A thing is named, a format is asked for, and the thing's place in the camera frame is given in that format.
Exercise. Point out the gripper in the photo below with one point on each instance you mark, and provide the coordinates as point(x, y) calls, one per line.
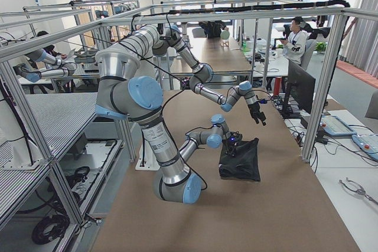
point(254, 111)
point(230, 146)

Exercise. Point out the black printed t-shirt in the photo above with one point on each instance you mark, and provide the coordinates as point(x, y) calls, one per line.
point(240, 161)

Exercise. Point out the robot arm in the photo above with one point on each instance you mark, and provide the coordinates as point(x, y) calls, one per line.
point(156, 40)
point(122, 94)

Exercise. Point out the standing person dark clothes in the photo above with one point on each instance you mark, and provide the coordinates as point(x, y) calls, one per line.
point(215, 29)

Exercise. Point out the red cylinder bottle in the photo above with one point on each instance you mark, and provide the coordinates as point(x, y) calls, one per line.
point(277, 86)

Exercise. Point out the black computer monitor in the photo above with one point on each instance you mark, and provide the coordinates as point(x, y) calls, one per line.
point(300, 87)

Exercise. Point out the seated person white hoodie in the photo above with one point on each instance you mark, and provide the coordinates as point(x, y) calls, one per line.
point(294, 45)

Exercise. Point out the metal grabber tool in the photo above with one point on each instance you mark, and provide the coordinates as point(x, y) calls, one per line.
point(356, 188)

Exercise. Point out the aluminium cage frame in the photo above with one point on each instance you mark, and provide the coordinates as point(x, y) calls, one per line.
point(17, 187)

